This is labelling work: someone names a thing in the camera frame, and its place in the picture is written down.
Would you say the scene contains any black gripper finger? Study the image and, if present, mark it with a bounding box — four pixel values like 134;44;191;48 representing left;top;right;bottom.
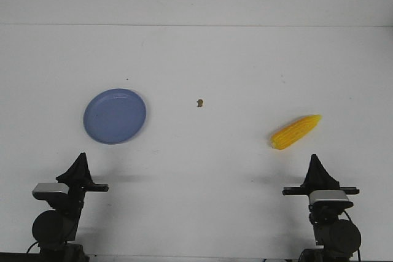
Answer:
56;153;85;184
82;153;93;183
300;154;316;188
313;154;340;188

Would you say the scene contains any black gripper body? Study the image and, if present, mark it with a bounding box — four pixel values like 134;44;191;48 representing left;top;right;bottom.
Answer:
66;181;109;204
282;187;360;196

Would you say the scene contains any yellow corn cob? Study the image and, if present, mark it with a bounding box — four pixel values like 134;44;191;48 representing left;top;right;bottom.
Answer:
270;114;322;150

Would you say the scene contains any blue round plate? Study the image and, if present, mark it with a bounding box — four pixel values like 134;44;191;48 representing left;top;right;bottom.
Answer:
82;88;147;145

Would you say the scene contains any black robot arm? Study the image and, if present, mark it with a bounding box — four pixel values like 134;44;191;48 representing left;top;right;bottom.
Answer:
32;152;109;261
282;154;361;261

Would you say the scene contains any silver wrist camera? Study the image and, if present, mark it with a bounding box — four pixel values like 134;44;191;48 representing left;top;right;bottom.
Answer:
32;183;69;201
309;195;354;209

